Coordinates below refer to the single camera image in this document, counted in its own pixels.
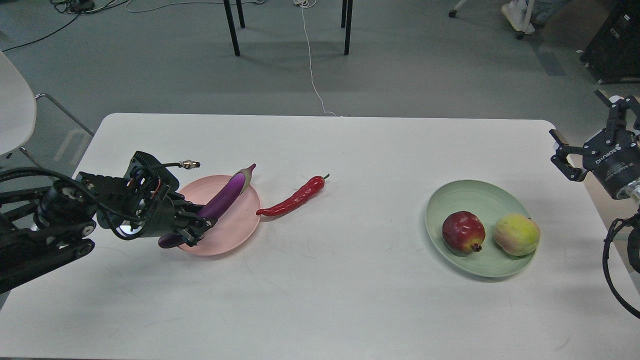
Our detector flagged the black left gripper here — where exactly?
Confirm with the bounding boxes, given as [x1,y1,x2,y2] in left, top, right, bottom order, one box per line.
[94,151,218,247]

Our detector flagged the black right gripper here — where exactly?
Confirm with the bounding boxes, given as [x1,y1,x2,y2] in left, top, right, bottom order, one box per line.
[549,89,640,199]

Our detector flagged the purple eggplant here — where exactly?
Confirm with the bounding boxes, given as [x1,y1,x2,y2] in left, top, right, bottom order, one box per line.
[158,164,256,249]

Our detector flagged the yellow green peach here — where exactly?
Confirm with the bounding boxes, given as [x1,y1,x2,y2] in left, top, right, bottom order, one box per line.
[493,213,541,256]

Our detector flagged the red chili pepper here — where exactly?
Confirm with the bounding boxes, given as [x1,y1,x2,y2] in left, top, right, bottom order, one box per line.
[255,173,330,217]

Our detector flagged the red pomegranate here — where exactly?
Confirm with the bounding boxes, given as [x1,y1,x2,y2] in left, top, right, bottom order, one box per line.
[441,210,486,255]

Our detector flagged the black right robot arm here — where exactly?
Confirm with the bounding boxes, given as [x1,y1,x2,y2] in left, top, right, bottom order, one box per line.
[550,89,640,318]

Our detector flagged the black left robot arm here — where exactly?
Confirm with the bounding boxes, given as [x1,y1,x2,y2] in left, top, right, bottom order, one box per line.
[0,151,217,293]

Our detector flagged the pink plate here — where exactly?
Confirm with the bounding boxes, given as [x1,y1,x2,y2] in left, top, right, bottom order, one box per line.
[178,175,262,256]

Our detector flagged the black equipment box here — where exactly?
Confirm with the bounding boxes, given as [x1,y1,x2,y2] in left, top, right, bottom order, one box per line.
[579,0,640,84]

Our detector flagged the green plate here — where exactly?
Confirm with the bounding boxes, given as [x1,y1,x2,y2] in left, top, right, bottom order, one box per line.
[425,179,535,278]

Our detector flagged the rolling chair base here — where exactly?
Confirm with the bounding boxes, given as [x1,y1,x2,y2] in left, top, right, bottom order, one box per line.
[448,0,573,40]

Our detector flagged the white chair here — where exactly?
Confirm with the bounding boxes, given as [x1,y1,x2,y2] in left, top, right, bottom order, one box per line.
[0,52,95,167]

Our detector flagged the black table leg left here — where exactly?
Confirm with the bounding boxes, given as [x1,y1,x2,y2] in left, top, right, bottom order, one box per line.
[222,0,246,57]

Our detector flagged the black table leg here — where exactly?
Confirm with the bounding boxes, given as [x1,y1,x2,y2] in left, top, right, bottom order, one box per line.
[222,0,246,57]
[340,0,354,56]

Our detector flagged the black table leg right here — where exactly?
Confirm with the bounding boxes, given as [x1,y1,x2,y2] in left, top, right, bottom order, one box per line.
[340,0,354,56]

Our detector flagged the black floor cables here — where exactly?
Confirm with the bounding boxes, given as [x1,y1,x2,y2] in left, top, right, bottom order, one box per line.
[0,0,131,53]

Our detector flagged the white floor cable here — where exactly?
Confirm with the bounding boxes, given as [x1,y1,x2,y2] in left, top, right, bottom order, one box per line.
[292,0,343,117]

